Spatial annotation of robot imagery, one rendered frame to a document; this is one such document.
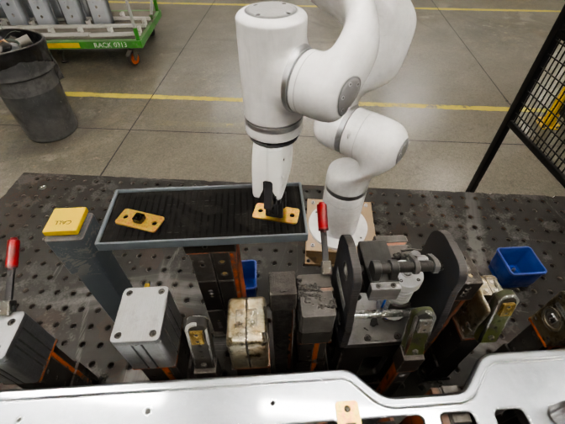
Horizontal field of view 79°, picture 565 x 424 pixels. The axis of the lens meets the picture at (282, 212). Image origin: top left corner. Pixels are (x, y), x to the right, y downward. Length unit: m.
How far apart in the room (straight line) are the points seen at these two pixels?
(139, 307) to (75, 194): 0.99
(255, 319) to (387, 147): 0.47
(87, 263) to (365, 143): 0.64
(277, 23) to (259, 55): 0.04
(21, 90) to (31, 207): 1.66
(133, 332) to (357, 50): 0.51
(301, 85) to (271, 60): 0.05
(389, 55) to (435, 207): 0.76
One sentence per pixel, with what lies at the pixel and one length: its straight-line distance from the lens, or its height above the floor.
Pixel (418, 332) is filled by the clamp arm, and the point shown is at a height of 1.07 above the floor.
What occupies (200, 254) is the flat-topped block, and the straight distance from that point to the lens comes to 0.70.
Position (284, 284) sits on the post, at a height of 1.10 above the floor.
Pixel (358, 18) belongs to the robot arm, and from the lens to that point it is 0.44.
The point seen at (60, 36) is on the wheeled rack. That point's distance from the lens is 4.58.
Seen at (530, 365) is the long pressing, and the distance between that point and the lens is 0.80.
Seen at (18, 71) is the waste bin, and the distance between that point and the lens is 3.07.
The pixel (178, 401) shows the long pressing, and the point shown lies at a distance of 0.67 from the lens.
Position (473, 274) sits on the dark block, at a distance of 0.70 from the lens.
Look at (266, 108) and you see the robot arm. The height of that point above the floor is 1.40.
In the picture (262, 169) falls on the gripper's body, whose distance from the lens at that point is 0.51.
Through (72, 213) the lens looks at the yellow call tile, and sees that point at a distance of 0.76.
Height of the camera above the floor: 1.63
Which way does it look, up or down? 47 degrees down
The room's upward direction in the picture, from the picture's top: straight up
